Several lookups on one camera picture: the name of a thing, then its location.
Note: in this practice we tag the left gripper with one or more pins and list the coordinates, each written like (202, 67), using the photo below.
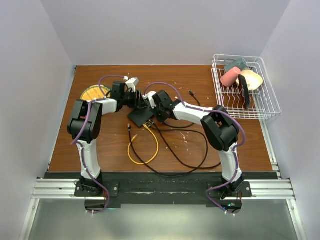
(140, 103)

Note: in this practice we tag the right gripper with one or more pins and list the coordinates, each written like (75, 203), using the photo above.
(160, 119)

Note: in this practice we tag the black cable teal plugs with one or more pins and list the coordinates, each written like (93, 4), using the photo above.
(187, 143)

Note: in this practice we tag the black network switch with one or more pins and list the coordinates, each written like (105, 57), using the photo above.
(140, 116)

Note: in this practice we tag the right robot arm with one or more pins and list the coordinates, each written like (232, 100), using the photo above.
(220, 128)

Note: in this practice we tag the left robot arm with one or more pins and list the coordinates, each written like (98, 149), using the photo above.
(84, 126)

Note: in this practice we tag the yellow woven plate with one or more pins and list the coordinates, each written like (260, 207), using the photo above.
(94, 92)

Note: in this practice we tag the pink cup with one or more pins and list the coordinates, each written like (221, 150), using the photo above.
(230, 77)

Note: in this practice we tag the grey-green mug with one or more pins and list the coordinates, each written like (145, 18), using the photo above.
(231, 63)

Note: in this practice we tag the dark brown plate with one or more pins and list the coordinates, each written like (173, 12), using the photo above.
(246, 94)

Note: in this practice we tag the cream bowl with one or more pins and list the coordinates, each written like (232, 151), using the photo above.
(253, 80)

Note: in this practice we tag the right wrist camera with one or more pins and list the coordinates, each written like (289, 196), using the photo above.
(148, 97)

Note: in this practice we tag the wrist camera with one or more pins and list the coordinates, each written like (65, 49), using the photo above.
(148, 97)
(131, 84)

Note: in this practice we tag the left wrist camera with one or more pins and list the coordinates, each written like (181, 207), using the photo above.
(131, 84)

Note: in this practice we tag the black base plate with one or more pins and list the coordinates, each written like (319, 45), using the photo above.
(146, 188)

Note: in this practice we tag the white wire dish rack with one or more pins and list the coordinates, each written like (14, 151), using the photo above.
(251, 95)

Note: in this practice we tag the aluminium frame rail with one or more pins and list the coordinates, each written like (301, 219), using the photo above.
(268, 185)

